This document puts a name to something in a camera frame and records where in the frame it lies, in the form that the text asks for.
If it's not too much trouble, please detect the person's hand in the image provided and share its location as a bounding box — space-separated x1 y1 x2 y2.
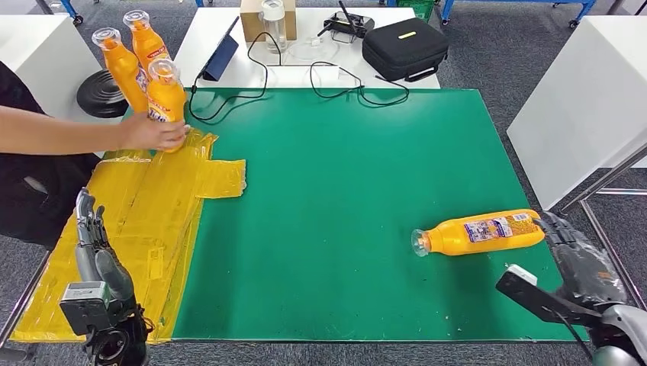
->
118 111 191 153

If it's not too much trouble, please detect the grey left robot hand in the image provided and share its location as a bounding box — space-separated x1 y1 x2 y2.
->
74 188 137 303

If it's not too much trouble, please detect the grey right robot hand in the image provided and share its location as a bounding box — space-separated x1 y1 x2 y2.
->
533 210 628 309

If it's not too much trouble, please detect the orange detergent bottle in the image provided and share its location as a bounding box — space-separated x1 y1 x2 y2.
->
122 10 170 77
146 58 189 154
91 27 150 114
410 208 547 258

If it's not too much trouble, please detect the clear plastic water bottle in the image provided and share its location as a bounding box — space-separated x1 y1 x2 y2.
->
260 0 288 53

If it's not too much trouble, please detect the black round ribbed disc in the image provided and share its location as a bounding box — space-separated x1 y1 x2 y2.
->
76 69 130 120

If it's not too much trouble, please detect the yellow tape sheet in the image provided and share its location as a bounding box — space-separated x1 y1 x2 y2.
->
10 127 249 347

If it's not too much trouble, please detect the white table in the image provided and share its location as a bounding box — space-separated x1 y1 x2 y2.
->
172 5 442 91

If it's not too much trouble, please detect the person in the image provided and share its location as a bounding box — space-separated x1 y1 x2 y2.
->
0 60 101 249

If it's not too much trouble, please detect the dark blue tablet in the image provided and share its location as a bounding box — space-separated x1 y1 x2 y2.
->
198 16 241 83

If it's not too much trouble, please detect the cardboard box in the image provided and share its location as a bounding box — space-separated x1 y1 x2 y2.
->
240 0 298 43

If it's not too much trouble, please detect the white power adapter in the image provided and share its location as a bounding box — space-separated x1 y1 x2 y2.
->
266 64 342 88

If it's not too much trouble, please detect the green table mat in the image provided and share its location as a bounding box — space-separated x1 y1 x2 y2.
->
121 86 590 345

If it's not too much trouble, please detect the black remote controller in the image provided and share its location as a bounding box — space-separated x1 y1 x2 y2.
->
317 1 377 44

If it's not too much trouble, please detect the black carrying case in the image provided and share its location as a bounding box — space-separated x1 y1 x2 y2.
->
362 18 451 85

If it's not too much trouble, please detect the grey metal table frame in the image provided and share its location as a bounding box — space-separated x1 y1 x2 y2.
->
558 143 647 312

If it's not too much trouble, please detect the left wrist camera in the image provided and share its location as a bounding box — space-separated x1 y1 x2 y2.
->
60 281 114 337

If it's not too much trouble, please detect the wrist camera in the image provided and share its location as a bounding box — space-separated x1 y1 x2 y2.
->
495 264 603 329
60 281 114 337

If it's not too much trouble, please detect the black tablet cable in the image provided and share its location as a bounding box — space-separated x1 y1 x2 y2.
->
188 30 283 123

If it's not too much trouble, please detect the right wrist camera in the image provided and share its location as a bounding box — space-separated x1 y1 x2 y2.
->
495 264 603 329

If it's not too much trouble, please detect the blue metal cart frame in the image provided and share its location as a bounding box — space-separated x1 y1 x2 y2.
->
439 0 597 30
56 0 82 25

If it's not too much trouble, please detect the white coiled cable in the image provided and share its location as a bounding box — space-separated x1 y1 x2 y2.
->
289 37 339 63

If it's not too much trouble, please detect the black adapter cable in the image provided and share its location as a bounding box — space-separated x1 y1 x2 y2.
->
309 61 411 108

